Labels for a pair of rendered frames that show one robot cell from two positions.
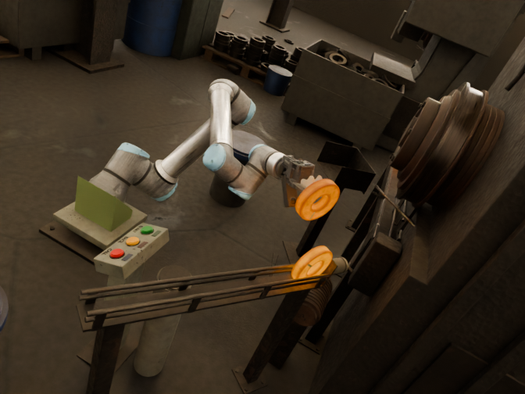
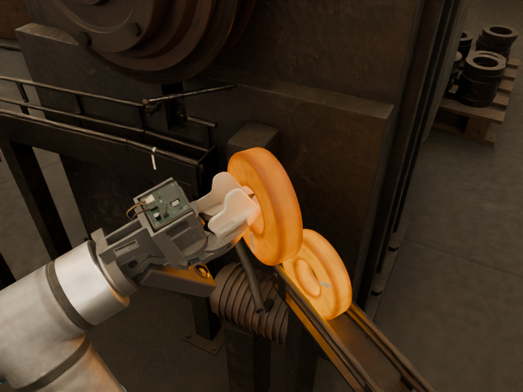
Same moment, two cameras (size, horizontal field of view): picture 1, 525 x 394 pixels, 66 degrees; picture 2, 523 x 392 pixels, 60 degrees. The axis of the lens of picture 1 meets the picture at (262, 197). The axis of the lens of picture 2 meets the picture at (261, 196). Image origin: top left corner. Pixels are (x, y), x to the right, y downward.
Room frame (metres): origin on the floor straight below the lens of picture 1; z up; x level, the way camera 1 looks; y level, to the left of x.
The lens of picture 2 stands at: (1.02, 0.26, 1.31)
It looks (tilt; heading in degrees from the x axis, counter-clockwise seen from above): 41 degrees down; 286
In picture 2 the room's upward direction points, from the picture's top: straight up
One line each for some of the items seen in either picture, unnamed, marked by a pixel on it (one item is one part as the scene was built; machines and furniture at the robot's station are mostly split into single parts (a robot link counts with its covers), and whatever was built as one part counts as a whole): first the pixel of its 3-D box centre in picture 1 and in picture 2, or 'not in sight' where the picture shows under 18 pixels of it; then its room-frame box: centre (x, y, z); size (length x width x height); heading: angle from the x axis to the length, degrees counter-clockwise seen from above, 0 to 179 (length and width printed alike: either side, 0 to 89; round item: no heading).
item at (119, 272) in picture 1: (120, 300); not in sight; (0.95, 0.33, 0.31); 0.24 x 0.16 x 0.62; 169
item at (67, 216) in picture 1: (102, 216); not in sight; (1.53, 0.72, 0.10); 0.32 x 0.32 x 0.04; 80
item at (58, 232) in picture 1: (101, 225); not in sight; (1.53, 0.72, 0.04); 0.40 x 0.40 x 0.08; 80
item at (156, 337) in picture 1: (160, 324); not in sight; (0.95, 0.17, 0.26); 0.12 x 0.12 x 0.52
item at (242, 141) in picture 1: (236, 170); not in sight; (2.29, 0.23, 0.22); 0.32 x 0.32 x 0.43
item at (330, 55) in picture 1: (343, 94); not in sight; (4.30, -0.37, 0.39); 1.03 x 0.83 x 0.79; 83
